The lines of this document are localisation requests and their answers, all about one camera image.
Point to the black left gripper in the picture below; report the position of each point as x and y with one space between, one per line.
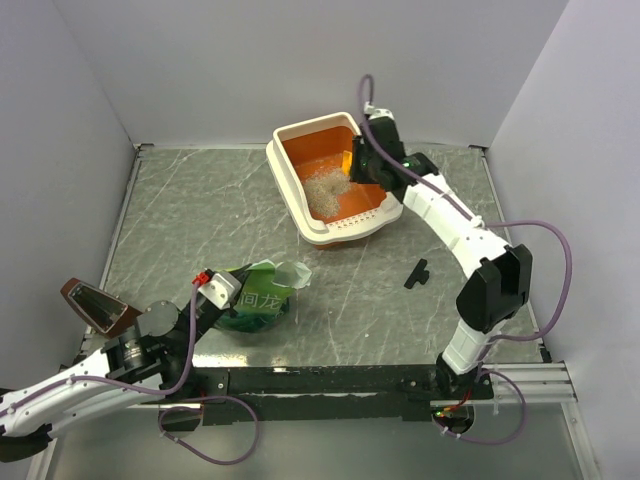
231 312

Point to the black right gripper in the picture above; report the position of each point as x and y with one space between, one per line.
357 150

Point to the green cat litter bag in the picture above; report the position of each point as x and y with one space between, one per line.
265 296

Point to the black bag clip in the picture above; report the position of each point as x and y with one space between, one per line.
419 275

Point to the yellow plastic litter scoop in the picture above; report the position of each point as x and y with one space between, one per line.
346 163

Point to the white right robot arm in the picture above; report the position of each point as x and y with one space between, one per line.
498 275

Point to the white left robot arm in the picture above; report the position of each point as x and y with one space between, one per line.
150 361

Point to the orange and cream litter box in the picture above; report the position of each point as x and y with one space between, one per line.
306 160

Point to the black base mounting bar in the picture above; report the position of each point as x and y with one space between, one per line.
408 392

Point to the brown black side object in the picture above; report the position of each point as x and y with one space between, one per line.
106 314

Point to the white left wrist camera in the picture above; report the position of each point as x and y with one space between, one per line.
219 288

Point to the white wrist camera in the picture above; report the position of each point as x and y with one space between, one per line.
372 112
219 288

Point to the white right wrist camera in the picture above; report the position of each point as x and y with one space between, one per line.
372 112

